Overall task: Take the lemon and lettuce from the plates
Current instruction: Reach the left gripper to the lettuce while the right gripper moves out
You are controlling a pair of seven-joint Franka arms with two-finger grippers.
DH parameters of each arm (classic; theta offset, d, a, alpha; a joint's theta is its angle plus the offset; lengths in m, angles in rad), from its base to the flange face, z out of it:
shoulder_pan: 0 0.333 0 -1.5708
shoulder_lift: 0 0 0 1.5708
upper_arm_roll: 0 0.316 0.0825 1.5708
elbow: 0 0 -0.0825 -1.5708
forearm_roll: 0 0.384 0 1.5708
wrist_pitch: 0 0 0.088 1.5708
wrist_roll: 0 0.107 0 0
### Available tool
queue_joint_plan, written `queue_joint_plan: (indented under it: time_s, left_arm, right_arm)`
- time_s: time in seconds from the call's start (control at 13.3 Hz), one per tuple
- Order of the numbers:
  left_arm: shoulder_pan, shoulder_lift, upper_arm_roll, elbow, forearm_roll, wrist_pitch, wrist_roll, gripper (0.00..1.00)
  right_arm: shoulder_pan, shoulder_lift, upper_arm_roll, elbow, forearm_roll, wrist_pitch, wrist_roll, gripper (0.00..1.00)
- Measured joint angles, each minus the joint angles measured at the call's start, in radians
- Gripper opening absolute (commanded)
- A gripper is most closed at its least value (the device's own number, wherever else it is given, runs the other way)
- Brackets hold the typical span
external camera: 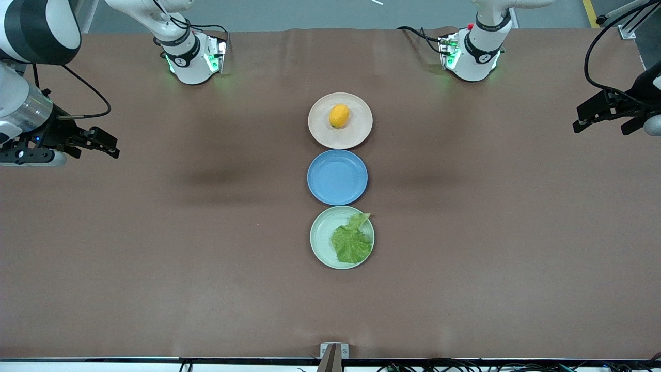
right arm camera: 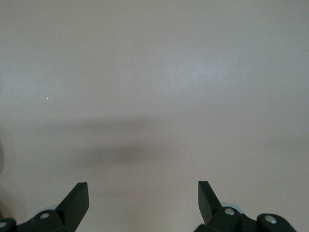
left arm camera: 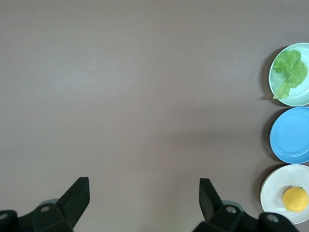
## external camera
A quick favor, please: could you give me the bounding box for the beige round plate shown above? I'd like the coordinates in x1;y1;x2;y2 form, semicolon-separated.
308;92;373;150

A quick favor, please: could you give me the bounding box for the black right arm base cable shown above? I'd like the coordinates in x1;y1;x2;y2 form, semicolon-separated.
152;0;230;48

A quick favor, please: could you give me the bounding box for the aluminium stand profile with bracket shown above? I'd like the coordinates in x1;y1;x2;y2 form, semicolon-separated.
318;342;350;372

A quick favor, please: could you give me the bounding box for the yellow lemon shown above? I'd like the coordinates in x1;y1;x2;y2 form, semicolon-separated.
329;104;351;129

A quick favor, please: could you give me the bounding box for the black table edge trim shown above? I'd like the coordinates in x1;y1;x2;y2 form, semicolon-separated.
0;356;661;363

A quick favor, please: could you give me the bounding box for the blue round plate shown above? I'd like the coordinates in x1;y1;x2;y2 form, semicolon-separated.
307;149;369;206

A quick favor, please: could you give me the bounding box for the right arm base connector plate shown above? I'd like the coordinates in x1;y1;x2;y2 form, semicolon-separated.
204;34;228;74

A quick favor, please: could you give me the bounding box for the black arm gripper cable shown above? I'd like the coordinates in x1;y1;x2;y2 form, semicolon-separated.
584;0;661;96
31;63;112;121

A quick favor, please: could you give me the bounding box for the black cable bundle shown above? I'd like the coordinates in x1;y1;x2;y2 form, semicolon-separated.
377;358;661;372

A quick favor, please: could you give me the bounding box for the brown table cover sheet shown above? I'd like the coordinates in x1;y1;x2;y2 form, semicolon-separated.
0;26;661;360

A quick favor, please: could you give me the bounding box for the black right arm gripper cable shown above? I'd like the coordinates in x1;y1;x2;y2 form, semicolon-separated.
31;63;112;121

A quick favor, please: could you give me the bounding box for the black arm base cable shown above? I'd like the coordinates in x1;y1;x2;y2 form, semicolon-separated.
397;25;446;55
152;0;230;48

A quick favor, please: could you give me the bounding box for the green lettuce leaf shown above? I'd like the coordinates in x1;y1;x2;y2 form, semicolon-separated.
330;212;374;265

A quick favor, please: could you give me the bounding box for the aluminium frame profile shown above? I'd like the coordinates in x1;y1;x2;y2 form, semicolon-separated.
596;0;652;40

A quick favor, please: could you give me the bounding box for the pale green round plate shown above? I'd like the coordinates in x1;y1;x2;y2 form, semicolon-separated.
310;206;375;270

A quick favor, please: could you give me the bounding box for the black left arm base cable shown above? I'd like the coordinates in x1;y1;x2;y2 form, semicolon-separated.
397;25;446;55

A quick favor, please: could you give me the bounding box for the black left arm gripper cable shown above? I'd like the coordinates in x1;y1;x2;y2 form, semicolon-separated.
584;0;661;96

